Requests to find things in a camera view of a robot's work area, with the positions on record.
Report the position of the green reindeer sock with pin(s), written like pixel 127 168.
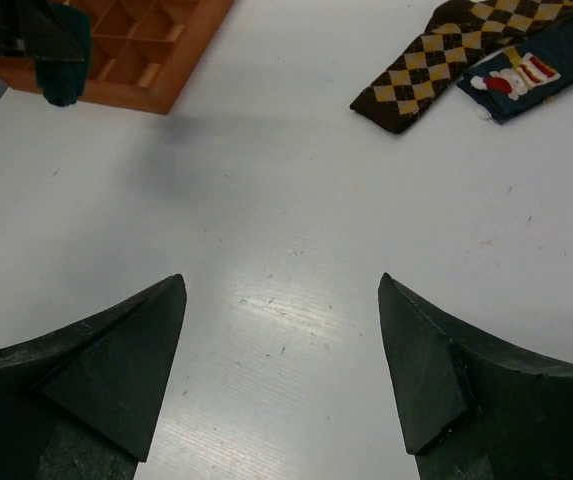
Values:
pixel 62 82

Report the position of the brown argyle sock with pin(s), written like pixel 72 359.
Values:
pixel 458 35

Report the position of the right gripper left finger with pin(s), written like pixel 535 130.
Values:
pixel 83 401

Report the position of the orange compartment tray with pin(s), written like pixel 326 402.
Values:
pixel 143 52

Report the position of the navy snowman sock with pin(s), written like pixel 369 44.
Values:
pixel 522 76

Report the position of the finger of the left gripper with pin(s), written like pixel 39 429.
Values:
pixel 30 29

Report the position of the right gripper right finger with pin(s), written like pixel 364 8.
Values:
pixel 471 405

